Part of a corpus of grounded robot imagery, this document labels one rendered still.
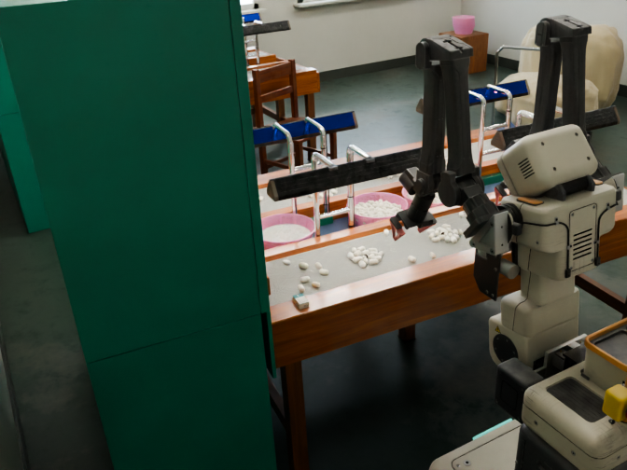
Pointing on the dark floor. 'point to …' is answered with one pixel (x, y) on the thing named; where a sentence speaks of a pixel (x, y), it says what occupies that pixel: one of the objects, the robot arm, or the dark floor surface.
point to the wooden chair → (284, 119)
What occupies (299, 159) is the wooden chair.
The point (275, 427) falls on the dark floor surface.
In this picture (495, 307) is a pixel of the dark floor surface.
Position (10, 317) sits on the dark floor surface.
